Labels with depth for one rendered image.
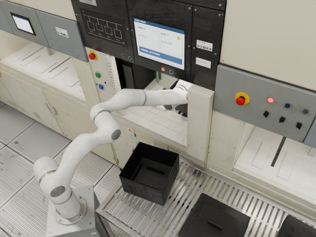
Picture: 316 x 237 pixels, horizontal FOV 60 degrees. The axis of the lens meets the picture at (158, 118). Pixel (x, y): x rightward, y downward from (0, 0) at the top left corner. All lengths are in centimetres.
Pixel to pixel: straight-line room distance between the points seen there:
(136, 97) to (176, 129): 60
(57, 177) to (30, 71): 156
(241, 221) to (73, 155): 93
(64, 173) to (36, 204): 146
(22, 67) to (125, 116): 126
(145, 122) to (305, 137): 105
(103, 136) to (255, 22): 82
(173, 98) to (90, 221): 86
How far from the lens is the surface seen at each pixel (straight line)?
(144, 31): 141
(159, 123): 194
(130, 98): 137
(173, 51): 136
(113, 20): 152
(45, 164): 150
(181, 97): 153
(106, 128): 135
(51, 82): 257
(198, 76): 137
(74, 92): 238
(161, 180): 178
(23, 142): 341
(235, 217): 160
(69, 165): 143
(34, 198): 291
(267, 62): 121
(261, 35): 116
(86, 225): 174
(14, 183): 311
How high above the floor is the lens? 230
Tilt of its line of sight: 46 degrees down
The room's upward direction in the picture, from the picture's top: 5 degrees counter-clockwise
